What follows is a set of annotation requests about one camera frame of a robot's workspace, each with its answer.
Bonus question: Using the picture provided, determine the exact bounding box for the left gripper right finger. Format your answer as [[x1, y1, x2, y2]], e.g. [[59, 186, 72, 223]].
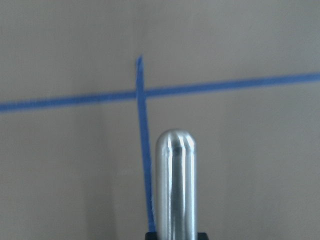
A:
[[197, 232, 208, 240]]

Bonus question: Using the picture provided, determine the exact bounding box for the steel muddler black tip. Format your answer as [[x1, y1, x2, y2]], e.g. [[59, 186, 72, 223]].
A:
[[155, 129, 198, 240]]

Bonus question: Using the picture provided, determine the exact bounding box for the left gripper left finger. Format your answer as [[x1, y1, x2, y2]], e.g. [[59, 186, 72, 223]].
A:
[[144, 232, 157, 240]]

